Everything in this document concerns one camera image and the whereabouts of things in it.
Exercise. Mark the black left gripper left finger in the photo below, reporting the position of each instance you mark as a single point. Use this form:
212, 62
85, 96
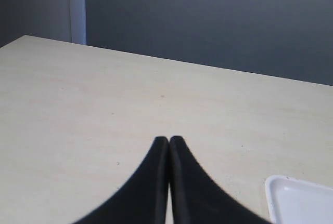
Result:
143, 198

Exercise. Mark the white plastic tray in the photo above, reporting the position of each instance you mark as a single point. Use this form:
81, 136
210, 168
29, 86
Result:
291, 200

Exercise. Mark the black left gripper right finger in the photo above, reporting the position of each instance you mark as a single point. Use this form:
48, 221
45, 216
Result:
196, 198

